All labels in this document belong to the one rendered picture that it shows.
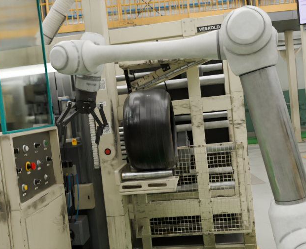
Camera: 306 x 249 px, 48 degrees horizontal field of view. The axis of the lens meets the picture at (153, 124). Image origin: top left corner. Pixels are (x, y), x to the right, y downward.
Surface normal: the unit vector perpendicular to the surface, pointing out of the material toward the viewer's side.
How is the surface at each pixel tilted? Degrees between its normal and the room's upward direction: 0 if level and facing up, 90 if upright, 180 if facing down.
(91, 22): 90
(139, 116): 66
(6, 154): 90
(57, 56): 95
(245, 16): 88
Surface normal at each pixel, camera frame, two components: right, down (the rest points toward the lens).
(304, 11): 0.03, 0.05
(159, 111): 0.10, -0.41
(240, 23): -0.29, -0.02
